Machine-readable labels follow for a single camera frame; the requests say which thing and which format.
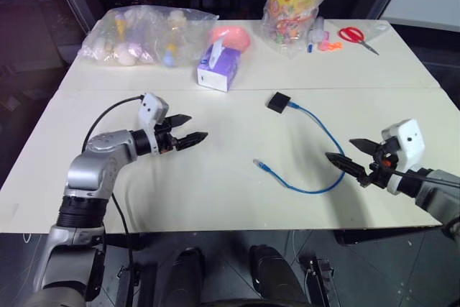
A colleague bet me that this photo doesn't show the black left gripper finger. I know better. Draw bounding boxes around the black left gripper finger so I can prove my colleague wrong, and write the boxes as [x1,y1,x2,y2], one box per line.
[168,114,193,129]
[178,131,209,151]

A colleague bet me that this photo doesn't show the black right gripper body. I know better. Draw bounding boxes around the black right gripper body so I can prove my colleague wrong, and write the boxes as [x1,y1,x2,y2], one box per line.
[359,139,400,189]

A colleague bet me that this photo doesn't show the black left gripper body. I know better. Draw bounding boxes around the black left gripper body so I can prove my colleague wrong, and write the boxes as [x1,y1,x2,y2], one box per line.
[154,117,181,155]

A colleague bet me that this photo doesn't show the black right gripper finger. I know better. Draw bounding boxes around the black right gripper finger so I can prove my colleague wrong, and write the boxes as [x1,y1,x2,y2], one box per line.
[349,137,379,156]
[324,152,371,183]

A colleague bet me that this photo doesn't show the black adapter box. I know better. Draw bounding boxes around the black adapter box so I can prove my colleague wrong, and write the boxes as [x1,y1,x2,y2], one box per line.
[266,92,292,114]

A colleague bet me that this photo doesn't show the purple white tissue box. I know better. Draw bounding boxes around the purple white tissue box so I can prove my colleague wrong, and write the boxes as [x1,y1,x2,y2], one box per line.
[195,42,242,93]

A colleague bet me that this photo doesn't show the blue yellow small toy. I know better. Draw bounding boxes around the blue yellow small toy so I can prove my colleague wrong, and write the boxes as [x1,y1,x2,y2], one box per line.
[162,43,179,68]

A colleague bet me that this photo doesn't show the white toy egg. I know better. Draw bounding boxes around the white toy egg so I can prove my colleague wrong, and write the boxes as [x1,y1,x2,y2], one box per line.
[117,50,140,68]

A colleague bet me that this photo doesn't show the clear plastic bag of toys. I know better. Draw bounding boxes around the clear plastic bag of toys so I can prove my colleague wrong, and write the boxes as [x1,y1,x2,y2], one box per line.
[78,5,220,68]

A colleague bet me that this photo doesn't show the pink plastic bowl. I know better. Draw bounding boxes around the pink plastic bowl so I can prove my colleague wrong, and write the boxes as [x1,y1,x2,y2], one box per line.
[208,26,252,51]

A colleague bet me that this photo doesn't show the yellow toy cone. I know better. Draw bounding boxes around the yellow toy cone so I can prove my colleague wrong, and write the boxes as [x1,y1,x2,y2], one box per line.
[114,13,129,41]

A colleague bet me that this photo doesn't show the small clear bottle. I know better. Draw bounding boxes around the small clear bottle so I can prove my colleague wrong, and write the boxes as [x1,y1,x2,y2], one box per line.
[310,17,326,44]

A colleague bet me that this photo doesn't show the candy jar orange lid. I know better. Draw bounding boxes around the candy jar orange lid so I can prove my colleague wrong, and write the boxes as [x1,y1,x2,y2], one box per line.
[261,0,328,60]

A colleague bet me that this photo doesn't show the dark rounded shape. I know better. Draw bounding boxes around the dark rounded shape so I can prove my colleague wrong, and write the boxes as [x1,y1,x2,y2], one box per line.
[249,244,307,303]
[171,247,206,303]

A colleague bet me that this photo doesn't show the yellow-lidded candy jar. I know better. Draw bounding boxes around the yellow-lidded candy jar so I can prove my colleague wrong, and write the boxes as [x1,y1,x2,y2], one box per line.
[267,0,328,44]

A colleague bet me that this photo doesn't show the blue Ethernet cable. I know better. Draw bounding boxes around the blue Ethernet cable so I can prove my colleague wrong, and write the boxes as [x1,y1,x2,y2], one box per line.
[252,101,347,195]

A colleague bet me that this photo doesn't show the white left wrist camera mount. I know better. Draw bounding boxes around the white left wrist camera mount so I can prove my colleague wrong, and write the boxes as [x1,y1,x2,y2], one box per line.
[137,93,170,154]

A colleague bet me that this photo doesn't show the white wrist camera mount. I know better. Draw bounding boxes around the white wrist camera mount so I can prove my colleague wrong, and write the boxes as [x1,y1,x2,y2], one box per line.
[379,118,427,195]
[137,93,170,154]

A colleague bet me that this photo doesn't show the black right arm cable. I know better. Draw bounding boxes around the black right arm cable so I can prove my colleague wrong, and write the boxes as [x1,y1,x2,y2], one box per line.
[381,165,460,188]

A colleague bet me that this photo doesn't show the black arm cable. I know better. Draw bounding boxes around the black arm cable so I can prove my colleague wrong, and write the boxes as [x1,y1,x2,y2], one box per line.
[381,165,460,188]
[81,95,147,279]

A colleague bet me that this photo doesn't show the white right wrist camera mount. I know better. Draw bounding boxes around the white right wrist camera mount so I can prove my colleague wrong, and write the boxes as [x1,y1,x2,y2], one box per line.
[379,118,427,195]

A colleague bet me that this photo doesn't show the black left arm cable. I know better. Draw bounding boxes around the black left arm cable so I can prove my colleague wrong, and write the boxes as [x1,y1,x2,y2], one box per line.
[81,95,147,279]

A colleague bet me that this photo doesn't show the thin white cable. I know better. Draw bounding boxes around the thin white cable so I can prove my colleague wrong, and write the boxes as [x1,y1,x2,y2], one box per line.
[290,229,311,286]

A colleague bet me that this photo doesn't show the red-handled scissors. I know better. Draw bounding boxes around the red-handled scissors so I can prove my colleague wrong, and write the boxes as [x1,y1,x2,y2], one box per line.
[338,26,380,57]

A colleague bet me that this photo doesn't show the black table stand bracket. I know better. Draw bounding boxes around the black table stand bracket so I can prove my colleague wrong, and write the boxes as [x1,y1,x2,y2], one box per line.
[114,263,159,307]
[299,255,337,307]

